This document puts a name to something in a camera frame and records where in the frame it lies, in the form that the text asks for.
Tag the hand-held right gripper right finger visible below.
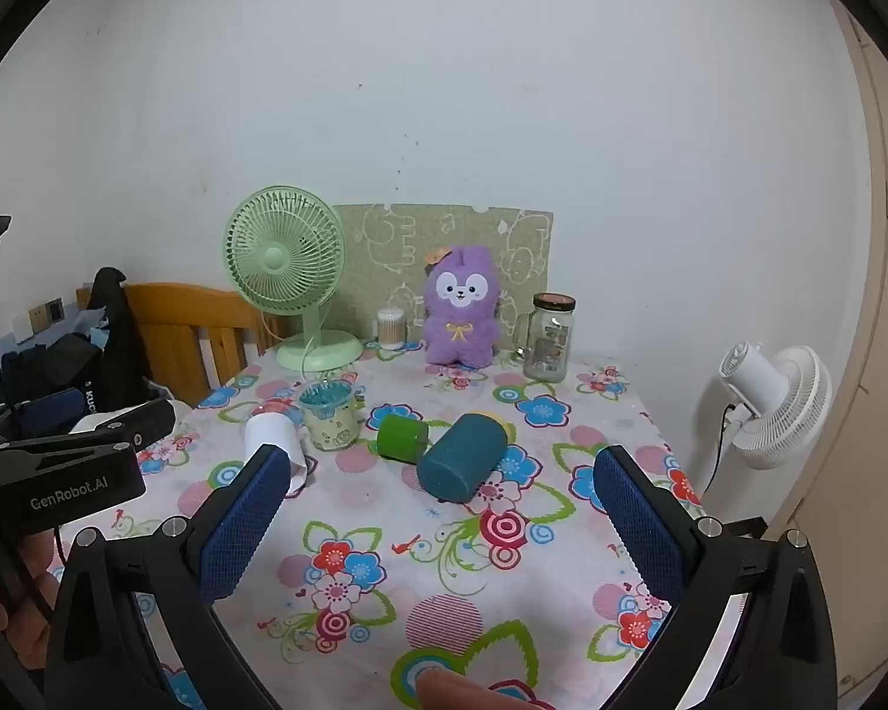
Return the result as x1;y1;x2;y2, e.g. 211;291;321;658
593;445;837;710

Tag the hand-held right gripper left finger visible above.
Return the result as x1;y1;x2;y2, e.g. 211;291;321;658
44;444;293;710

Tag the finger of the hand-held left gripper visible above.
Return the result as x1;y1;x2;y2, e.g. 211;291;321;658
0;398;178;469

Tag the teal cup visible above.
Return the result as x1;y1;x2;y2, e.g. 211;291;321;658
416;413;509;505

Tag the white cup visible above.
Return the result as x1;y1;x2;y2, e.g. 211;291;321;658
243;414;316;498

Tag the green cup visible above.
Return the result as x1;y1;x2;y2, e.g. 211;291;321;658
375;414;431;464

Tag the person's left hand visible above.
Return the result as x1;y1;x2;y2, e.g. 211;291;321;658
0;532;64;674

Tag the person's right hand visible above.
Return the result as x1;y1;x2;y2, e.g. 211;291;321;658
414;667;545;710

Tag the black bag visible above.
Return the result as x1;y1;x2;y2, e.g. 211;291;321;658
84;266;154;409

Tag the wooden headboard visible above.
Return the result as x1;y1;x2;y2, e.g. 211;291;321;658
77;282;283;405

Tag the dark blue bag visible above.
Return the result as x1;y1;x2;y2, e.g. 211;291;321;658
0;333;106;446

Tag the cream printed mug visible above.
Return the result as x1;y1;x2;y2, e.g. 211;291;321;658
301;385;368;453

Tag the floral tablecloth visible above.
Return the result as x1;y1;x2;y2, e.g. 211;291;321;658
114;336;748;710

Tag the teal spiky plastic item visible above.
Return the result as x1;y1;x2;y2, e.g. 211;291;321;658
299;379;357;422

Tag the yellow round object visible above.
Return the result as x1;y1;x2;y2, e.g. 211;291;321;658
475;409;520;446

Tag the white fan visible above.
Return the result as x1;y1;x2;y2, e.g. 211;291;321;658
718;340;834;472

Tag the green desk fan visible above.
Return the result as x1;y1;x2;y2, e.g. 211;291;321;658
223;185;365;375

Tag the glass jar with lid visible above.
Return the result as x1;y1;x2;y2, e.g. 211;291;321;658
521;293;577;384

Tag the cotton swab container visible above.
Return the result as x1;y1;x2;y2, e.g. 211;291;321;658
376;306;408;351

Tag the purple plush toy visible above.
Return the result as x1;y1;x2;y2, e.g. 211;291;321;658
419;243;503;370

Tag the green cartoon printed board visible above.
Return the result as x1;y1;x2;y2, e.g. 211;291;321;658
330;202;555;357

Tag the wall socket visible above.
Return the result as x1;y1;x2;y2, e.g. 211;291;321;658
27;296;67;334

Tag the beige door frame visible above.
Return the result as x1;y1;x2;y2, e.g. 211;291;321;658
765;0;888;700

